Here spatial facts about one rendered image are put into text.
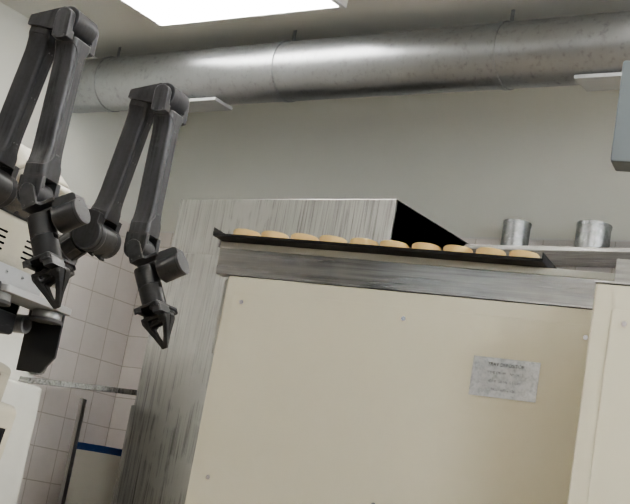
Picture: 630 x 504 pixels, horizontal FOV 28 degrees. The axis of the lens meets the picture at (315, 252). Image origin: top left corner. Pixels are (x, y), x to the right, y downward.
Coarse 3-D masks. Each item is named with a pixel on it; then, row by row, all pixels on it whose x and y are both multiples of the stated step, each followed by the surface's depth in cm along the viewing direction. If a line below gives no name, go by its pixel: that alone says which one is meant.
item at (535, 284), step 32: (224, 256) 227; (256, 256) 225; (288, 256) 222; (320, 256) 220; (352, 256) 217; (384, 256) 215; (416, 288) 211; (448, 288) 209; (480, 288) 207; (512, 288) 205; (544, 288) 203; (576, 288) 201
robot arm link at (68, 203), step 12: (24, 192) 257; (72, 192) 255; (24, 204) 256; (36, 204) 255; (48, 204) 256; (60, 204) 255; (72, 204) 253; (84, 204) 256; (60, 216) 253; (72, 216) 252; (84, 216) 254; (60, 228) 254; (72, 228) 254
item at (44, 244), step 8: (48, 232) 254; (32, 240) 254; (40, 240) 253; (48, 240) 253; (56, 240) 255; (32, 248) 254; (40, 248) 253; (48, 248) 253; (56, 248) 254; (40, 256) 249; (48, 256) 249; (56, 256) 251; (24, 264) 250; (32, 264) 252; (40, 264) 253; (72, 264) 256
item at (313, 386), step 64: (256, 320) 220; (320, 320) 215; (384, 320) 211; (448, 320) 207; (512, 320) 203; (576, 320) 199; (256, 384) 217; (320, 384) 212; (384, 384) 208; (448, 384) 204; (512, 384) 200; (576, 384) 196; (256, 448) 214; (320, 448) 209; (384, 448) 205; (448, 448) 201; (512, 448) 197
